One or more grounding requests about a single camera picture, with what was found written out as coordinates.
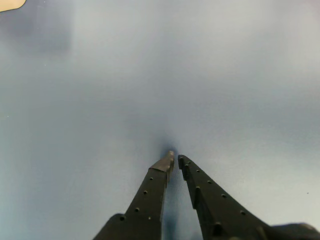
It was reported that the beige rounded box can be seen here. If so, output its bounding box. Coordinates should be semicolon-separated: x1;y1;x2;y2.
0;0;27;13

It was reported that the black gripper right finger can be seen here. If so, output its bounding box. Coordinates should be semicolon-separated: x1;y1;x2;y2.
177;154;276;240

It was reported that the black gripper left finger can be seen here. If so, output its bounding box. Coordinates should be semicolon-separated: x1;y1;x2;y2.
92;150;175;240

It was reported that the dark blue-grey table mat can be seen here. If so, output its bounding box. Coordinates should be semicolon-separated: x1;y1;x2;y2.
0;0;320;240

